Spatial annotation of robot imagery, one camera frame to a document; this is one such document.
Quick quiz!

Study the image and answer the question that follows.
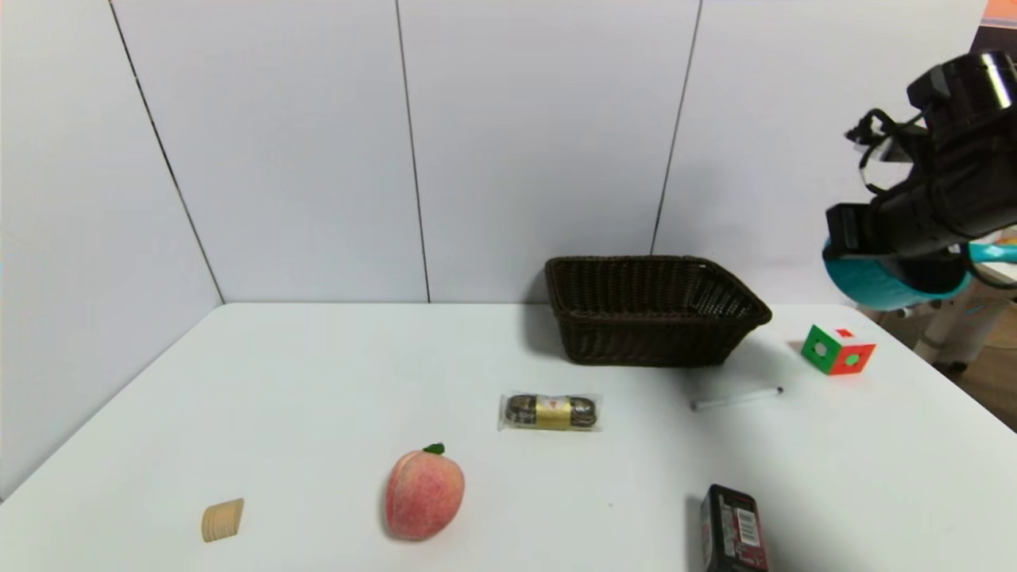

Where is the clear wrapped gold-band pack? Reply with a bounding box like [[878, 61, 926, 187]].
[[497, 392, 602, 433]]

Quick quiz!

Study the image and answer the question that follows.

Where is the black box with barcode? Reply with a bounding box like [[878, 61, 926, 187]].
[[698, 484, 770, 572]]

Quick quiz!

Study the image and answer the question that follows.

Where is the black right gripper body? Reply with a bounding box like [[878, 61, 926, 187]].
[[825, 172, 956, 257]]

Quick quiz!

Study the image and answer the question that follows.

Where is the brown wicker basket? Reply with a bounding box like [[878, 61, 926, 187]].
[[544, 255, 773, 368]]

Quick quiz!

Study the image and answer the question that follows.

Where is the white pen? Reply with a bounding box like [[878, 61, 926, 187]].
[[689, 386, 784, 412]]

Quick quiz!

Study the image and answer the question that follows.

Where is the teal pan with handle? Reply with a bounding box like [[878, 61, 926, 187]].
[[822, 242, 1017, 312]]

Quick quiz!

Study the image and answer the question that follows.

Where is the pink peach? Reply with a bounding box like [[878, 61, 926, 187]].
[[385, 443, 466, 541]]

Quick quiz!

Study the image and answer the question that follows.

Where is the ridged wooden block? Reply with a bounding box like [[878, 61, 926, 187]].
[[201, 498, 246, 543]]

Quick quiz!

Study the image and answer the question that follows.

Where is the green orange puzzle cube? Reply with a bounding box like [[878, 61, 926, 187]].
[[800, 324, 877, 377]]

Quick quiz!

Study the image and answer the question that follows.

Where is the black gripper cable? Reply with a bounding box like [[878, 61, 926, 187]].
[[845, 107, 930, 196]]

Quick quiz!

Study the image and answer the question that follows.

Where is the white side desk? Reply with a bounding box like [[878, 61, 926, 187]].
[[874, 262, 1017, 374]]

